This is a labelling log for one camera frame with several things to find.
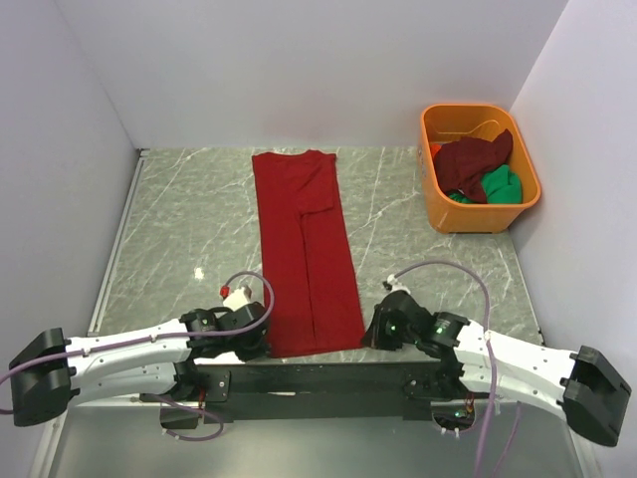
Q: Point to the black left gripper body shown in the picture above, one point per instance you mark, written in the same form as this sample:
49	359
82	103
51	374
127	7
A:
249	349

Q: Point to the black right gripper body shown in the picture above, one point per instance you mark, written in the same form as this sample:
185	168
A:
386	337

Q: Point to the bright red t shirt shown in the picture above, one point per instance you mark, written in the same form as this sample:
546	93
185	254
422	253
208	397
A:
305	255

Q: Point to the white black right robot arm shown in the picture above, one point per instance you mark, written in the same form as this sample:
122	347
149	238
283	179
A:
582	388

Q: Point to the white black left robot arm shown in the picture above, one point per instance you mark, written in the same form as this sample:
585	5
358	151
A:
53	372

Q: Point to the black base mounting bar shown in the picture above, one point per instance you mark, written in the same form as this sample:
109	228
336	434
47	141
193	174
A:
257	391

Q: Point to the orange plastic laundry basket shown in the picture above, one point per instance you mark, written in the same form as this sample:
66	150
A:
442	123

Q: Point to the dark maroon t shirt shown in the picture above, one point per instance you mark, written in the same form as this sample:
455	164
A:
460	165

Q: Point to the green t shirt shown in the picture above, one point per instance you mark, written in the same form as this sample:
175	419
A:
502	186

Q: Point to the orange red garment in basket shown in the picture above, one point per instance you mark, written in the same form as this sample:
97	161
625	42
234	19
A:
434	148

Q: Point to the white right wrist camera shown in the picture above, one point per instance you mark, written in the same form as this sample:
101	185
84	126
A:
391	285

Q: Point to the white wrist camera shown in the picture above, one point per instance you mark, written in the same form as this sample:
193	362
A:
235	299
391	285

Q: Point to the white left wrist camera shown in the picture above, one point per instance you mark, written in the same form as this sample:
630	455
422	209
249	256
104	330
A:
235	299

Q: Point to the aluminium frame rail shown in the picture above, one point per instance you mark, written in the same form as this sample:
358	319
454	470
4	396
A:
127	400

